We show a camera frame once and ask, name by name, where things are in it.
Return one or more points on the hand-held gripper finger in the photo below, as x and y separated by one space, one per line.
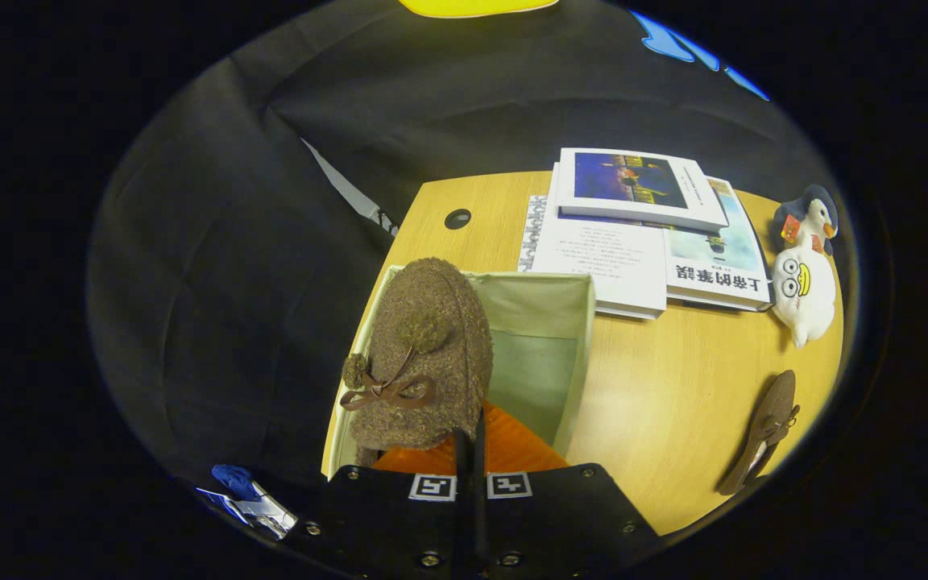
480 483
461 483

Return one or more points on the green fabric storage box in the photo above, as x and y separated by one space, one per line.
540 354

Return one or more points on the brown fuzzy shoe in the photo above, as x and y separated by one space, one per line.
766 419
424 322

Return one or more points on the white shiny packet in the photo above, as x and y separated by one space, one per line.
258 515

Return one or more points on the small blue item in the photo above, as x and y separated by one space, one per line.
232 481

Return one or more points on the white text-covered book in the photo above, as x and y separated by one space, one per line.
601 262

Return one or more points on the book with blue picture cover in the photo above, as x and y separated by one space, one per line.
637 187

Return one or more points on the white plush toy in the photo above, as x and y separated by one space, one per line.
802 294

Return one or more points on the penguin plush toy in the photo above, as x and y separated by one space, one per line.
810 217

